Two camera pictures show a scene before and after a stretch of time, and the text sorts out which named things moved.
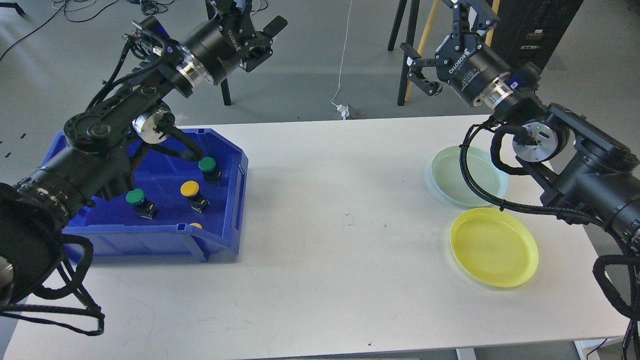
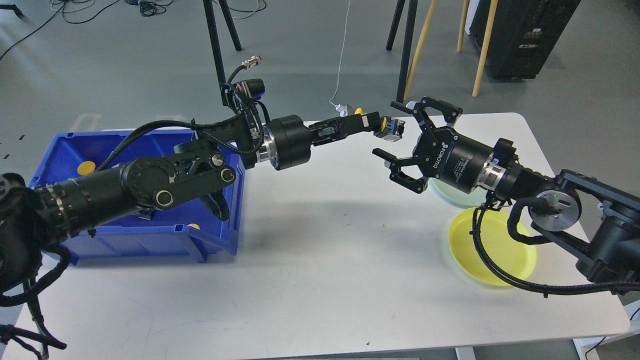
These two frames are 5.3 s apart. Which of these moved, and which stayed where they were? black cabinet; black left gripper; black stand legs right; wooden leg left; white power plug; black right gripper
Moved: black left gripper; black right gripper
Stayed: black cabinet; black stand legs right; white power plug; wooden leg left
